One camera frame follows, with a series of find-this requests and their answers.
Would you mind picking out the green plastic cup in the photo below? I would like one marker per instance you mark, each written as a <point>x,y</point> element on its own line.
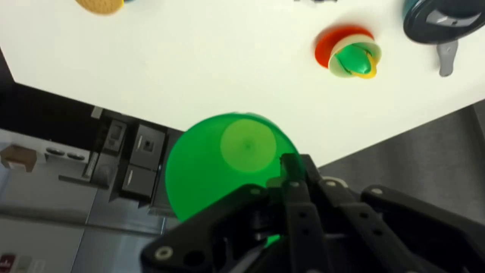
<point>221,153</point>

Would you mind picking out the teal pan lid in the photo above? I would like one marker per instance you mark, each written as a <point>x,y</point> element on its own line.
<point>441,23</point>

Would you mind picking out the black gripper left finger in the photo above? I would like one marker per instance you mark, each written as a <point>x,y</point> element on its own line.
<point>253,229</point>

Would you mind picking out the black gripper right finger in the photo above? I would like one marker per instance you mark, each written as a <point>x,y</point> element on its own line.
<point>385,230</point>

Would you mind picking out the toy food on orange plate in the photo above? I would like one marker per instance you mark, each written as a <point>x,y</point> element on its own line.
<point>347,50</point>

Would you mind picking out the toy burger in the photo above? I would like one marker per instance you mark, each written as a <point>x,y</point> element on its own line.
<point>101,6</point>

